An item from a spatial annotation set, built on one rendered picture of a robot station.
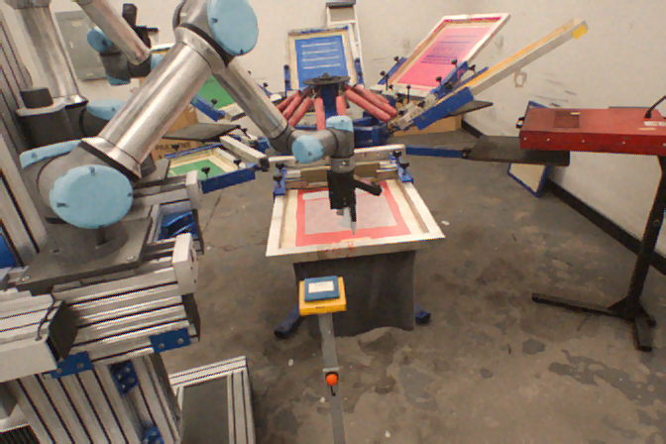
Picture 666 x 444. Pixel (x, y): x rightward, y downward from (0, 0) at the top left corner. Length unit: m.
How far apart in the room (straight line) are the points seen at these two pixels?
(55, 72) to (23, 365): 0.83
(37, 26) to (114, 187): 0.77
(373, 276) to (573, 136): 1.13
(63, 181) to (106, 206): 0.08
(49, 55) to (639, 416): 2.57
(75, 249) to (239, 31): 0.55
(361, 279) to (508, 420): 0.99
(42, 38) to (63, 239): 0.68
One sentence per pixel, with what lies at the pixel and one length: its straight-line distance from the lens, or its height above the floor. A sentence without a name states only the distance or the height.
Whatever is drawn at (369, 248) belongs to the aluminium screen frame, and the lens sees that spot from 1.36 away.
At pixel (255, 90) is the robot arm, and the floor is 1.51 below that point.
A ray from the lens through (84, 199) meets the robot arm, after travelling 0.82.
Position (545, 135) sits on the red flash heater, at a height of 1.09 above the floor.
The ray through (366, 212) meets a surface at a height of 0.96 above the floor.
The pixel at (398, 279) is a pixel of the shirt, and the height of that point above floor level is 0.77.
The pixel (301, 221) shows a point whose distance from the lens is 1.62.
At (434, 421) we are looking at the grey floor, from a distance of 2.12.
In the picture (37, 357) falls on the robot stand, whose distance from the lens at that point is 1.01.
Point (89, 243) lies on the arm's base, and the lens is 0.99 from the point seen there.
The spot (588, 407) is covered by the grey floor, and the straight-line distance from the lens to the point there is 2.33.
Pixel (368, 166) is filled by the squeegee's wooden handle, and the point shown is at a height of 1.04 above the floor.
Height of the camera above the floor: 1.68
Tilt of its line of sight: 26 degrees down
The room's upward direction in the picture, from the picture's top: 5 degrees counter-clockwise
